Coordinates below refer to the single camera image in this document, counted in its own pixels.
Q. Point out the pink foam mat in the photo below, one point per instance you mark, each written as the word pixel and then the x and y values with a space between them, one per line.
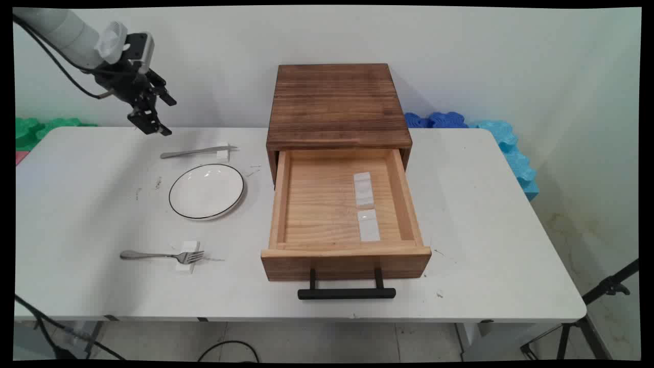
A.
pixel 19 157

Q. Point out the steel table knife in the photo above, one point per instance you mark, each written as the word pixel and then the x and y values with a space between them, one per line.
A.
pixel 189 152

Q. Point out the green foam mat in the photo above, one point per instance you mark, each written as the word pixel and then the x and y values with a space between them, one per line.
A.
pixel 28 133

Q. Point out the small white cutlery rest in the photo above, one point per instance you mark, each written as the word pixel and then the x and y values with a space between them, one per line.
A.
pixel 223 158
pixel 184 269

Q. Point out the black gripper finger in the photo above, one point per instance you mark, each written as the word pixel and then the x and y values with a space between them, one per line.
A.
pixel 147 120
pixel 162 92

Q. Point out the clear rest block in drawer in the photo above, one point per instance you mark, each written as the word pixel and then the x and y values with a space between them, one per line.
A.
pixel 369 227

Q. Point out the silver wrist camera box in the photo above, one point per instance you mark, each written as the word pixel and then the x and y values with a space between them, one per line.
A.
pixel 143 48

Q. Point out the steel fork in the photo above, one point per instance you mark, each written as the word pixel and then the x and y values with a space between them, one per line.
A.
pixel 148 254

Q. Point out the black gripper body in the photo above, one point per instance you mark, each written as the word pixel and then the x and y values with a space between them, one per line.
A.
pixel 122 84

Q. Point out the black tripod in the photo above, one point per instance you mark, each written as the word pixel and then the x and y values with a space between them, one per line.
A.
pixel 608 286

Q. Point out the light blue foam mat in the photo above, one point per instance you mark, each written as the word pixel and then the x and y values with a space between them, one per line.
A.
pixel 511 148

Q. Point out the white ribbed camera mount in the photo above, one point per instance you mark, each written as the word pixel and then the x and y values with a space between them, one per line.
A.
pixel 111 42

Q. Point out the white rest with round dimple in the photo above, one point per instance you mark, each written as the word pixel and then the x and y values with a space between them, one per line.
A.
pixel 364 191

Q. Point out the dark blue foam mat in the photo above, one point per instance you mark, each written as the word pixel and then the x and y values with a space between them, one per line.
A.
pixel 444 120

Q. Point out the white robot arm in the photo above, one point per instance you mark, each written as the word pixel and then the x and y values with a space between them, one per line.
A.
pixel 61 30

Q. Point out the white plate with black rim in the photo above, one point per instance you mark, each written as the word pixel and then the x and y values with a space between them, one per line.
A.
pixel 207 191

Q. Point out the light wooden drawer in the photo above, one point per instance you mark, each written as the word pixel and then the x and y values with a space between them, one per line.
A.
pixel 317 204

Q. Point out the white table leg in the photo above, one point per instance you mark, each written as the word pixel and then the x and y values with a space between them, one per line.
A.
pixel 92 335
pixel 472 340

